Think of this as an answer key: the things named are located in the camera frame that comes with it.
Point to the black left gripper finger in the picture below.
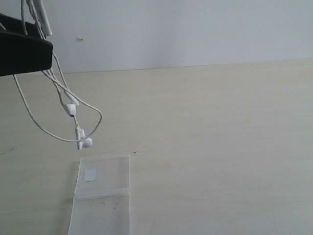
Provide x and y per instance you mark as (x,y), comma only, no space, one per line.
(20,52)

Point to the clear plastic storage box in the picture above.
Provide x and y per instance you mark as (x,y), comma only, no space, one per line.
(101,201)

